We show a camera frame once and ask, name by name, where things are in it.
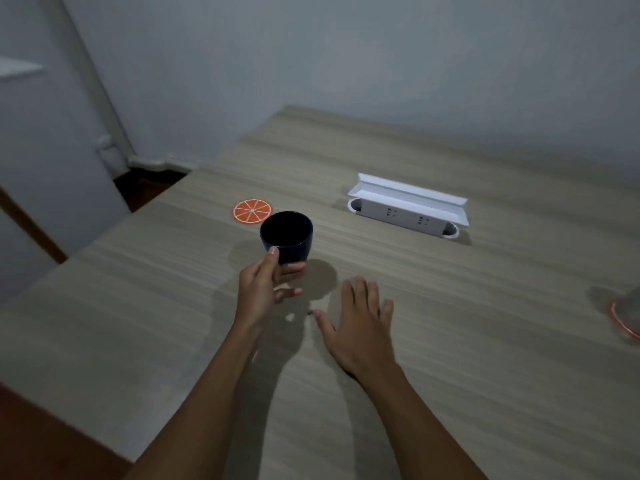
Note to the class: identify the person's left forearm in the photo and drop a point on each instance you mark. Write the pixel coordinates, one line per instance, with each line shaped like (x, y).
(200, 409)

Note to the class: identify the white wall pipe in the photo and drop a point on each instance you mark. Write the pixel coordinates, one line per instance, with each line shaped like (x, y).
(107, 109)

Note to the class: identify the orange slice coaster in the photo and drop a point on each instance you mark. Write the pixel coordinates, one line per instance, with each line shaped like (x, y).
(252, 211)

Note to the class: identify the white desk socket box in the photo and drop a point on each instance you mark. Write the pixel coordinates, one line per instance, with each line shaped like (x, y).
(409, 205)

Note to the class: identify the dark blue cup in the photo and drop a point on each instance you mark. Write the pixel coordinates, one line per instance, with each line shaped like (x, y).
(287, 235)

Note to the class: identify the person's left thumb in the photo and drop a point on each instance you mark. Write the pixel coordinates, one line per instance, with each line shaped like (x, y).
(268, 264)

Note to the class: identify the person's left middle finger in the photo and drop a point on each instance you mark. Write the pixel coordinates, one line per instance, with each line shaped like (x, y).
(288, 294)

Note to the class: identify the person's right forearm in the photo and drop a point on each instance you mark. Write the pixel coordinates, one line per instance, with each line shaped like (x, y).
(415, 424)

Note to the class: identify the person's left hand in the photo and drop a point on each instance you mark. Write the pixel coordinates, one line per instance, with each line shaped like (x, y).
(256, 293)

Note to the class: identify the clear glass with red rim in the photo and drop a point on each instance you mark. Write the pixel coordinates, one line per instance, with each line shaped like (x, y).
(626, 314)

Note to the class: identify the person's right middle finger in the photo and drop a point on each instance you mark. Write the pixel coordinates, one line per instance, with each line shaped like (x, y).
(361, 292)

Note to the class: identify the person's right hand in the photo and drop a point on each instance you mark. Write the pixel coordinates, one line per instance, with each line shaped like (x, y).
(359, 328)

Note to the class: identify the person's right thumb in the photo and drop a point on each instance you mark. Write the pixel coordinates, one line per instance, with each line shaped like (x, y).
(324, 324)

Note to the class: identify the person's right little finger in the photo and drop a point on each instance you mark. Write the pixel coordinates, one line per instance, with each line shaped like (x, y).
(386, 311)

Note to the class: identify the white door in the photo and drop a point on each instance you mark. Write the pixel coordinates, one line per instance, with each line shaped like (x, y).
(45, 144)

